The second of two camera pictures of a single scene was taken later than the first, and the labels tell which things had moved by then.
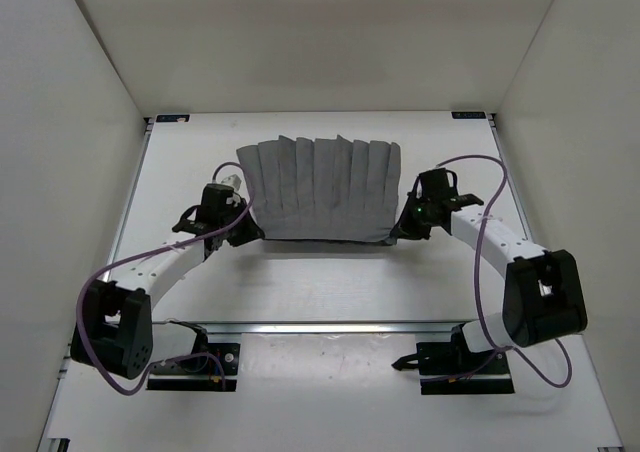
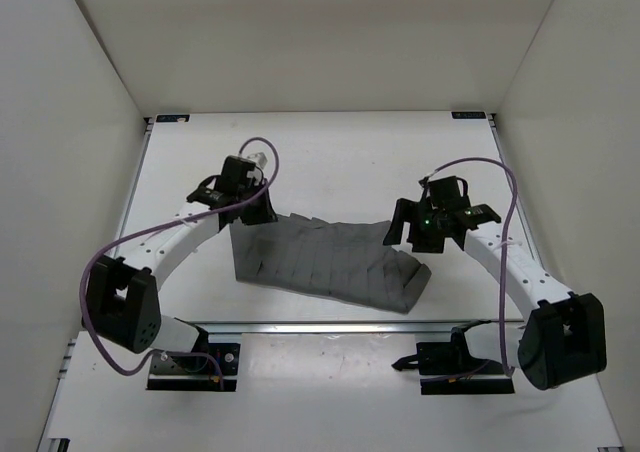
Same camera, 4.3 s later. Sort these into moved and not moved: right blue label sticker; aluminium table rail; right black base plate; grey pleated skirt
Moved: grey pleated skirt
Not moved: aluminium table rail; right black base plate; right blue label sticker
